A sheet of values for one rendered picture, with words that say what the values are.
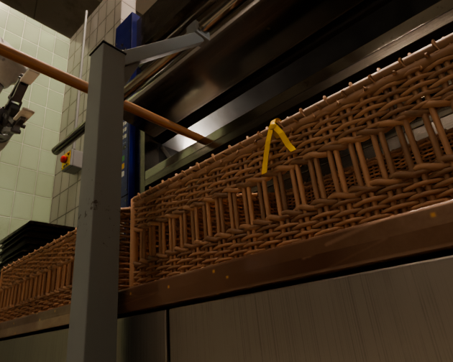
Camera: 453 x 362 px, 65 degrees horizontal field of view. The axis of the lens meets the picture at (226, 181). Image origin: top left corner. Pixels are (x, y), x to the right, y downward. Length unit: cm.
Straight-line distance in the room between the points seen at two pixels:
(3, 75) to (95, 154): 136
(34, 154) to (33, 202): 30
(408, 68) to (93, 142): 39
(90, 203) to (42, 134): 200
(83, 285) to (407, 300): 34
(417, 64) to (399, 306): 21
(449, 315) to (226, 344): 19
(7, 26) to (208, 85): 173
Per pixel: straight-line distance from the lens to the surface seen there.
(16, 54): 105
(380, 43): 104
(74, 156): 206
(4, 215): 221
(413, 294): 27
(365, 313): 29
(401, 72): 38
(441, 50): 38
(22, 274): 99
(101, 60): 60
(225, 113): 147
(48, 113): 256
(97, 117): 54
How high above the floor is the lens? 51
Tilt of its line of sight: 24 degrees up
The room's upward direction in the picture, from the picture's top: 6 degrees counter-clockwise
